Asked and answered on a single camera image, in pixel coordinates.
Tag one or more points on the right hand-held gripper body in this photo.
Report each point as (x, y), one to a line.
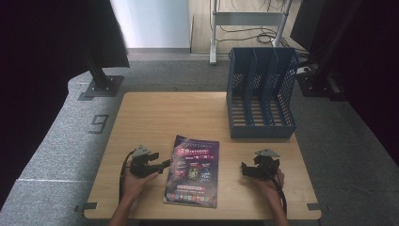
(266, 164)

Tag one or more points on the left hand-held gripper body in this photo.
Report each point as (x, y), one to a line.
(141, 166)

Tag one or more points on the purple paperback book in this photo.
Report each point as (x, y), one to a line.
(193, 172)

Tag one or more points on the person's left hand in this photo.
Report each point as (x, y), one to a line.
(135, 185)

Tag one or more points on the person's right hand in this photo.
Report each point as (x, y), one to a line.
(269, 186)

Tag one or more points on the wooden table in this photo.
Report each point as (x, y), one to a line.
(150, 119)

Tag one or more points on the blue mesh file rack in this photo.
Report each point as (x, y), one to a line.
(262, 125)

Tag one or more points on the grey tape number mark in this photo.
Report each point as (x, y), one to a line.
(99, 124)

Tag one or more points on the grey tape strip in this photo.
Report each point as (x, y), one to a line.
(87, 206)
(315, 206)

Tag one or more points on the black metal stand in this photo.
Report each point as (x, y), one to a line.
(316, 84)
(102, 83)

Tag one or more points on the white power strip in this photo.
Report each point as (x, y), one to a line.
(303, 69)

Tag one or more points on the dark curtain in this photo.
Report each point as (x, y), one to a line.
(47, 62)
(370, 62)

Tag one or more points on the white metal stand frame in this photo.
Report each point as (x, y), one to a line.
(247, 18)

